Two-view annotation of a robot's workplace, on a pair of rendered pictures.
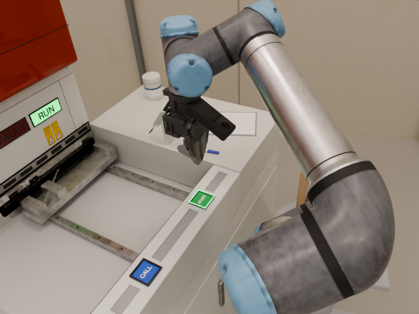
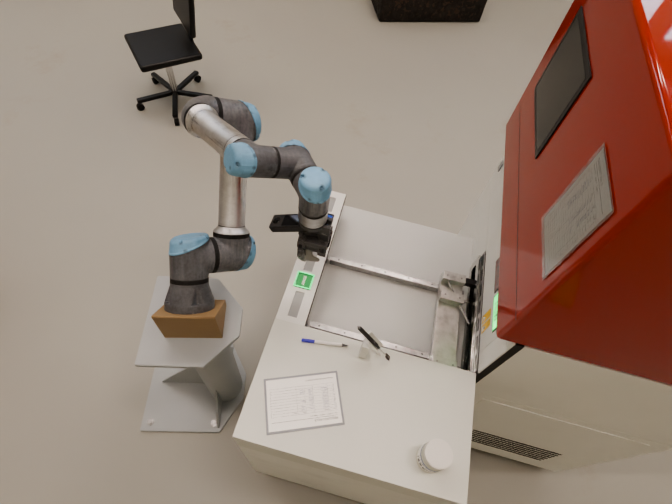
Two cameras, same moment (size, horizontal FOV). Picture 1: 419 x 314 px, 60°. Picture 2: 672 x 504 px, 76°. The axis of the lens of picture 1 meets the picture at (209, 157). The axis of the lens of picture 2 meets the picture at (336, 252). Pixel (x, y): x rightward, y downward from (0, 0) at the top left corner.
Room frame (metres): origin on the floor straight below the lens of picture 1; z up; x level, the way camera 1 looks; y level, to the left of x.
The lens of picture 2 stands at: (1.34, -0.18, 2.18)
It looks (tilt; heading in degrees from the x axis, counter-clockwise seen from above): 57 degrees down; 154
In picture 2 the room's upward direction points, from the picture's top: 10 degrees clockwise
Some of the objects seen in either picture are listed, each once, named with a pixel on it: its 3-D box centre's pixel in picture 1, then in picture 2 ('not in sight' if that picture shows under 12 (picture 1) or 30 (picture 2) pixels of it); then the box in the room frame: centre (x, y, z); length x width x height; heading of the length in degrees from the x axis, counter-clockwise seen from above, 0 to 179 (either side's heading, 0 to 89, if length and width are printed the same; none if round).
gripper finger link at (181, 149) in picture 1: (187, 151); not in sight; (0.71, 0.05, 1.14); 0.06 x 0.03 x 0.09; 58
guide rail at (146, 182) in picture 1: (143, 180); (382, 344); (0.95, 0.24, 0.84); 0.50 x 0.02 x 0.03; 58
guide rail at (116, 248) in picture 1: (89, 235); (396, 277); (0.72, 0.38, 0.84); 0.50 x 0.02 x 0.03; 58
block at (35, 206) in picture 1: (34, 205); (453, 278); (0.80, 0.56, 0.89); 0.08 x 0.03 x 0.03; 58
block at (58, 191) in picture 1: (53, 189); (451, 297); (0.87, 0.52, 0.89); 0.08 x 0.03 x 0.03; 58
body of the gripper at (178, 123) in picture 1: (185, 111); (314, 232); (0.72, 0.05, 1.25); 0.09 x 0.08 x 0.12; 58
